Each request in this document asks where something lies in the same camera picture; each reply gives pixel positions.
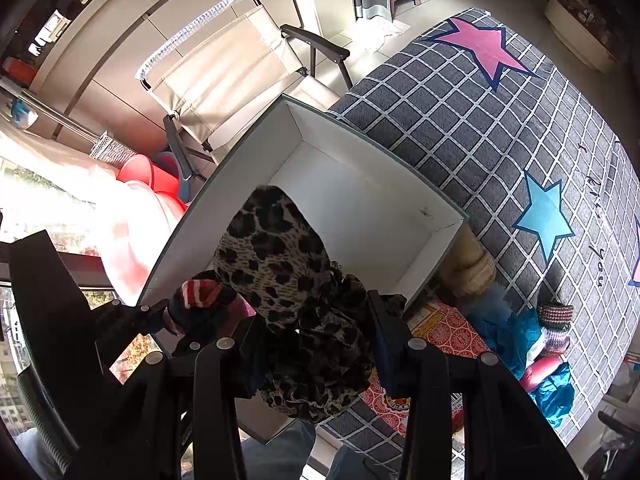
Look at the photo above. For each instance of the pink plastic basin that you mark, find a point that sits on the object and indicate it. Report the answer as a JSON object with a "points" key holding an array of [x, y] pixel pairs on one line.
{"points": [[135, 240]]}

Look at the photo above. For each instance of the white floor cloth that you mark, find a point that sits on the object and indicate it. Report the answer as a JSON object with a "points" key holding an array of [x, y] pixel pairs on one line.
{"points": [[390, 32]]}

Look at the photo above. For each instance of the red patterned carton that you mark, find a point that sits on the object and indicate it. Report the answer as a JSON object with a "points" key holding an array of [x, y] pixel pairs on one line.
{"points": [[450, 332]]}

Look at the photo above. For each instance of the pink soft item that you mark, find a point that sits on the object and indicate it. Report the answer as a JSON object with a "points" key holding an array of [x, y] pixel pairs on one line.
{"points": [[540, 372]]}

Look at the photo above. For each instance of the fluffy light blue scarf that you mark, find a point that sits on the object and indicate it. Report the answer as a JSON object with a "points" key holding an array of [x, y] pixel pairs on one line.
{"points": [[495, 300]]}

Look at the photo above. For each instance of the teal satin cloth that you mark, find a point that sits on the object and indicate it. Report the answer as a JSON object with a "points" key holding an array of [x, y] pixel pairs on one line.
{"points": [[505, 340]]}

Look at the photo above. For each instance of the beige folding chair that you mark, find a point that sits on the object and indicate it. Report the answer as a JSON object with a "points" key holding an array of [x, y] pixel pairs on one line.
{"points": [[225, 85]]}

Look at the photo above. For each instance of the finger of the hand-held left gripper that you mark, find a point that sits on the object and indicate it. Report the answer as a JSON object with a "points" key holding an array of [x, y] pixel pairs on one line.
{"points": [[135, 320], [192, 347]]}

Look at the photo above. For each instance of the grey grid star blanket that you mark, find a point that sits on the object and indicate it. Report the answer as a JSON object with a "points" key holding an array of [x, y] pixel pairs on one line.
{"points": [[475, 135]]}

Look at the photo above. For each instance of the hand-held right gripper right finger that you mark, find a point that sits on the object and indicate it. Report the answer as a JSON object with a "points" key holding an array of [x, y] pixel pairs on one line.
{"points": [[384, 345]]}

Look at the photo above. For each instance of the person's jeans leg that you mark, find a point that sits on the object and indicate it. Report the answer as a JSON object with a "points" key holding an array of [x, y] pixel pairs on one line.
{"points": [[285, 455]]}

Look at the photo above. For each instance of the pink grey knitted sock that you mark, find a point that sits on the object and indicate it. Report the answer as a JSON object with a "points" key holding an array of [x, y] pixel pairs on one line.
{"points": [[555, 325]]}

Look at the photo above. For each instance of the cream knitted sock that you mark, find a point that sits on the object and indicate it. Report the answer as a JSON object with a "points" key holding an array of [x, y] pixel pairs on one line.
{"points": [[467, 270]]}

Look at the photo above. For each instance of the white cardboard box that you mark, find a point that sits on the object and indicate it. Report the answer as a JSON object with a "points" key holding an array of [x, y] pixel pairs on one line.
{"points": [[360, 200]]}

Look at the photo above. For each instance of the striped red navy sock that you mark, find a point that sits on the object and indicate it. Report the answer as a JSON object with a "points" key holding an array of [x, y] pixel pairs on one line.
{"points": [[200, 295]]}

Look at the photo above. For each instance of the metal pole with perforated head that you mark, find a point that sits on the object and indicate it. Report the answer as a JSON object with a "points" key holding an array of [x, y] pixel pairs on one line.
{"points": [[75, 127]]}

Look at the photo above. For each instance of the white storage tub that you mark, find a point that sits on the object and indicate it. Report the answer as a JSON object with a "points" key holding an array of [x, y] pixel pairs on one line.
{"points": [[582, 35]]}

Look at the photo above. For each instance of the leopard print scarf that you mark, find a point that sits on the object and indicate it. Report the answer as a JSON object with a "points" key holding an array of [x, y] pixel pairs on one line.
{"points": [[280, 270]]}

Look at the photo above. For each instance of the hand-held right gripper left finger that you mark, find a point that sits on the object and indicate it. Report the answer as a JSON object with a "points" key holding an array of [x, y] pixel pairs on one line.
{"points": [[248, 360]]}

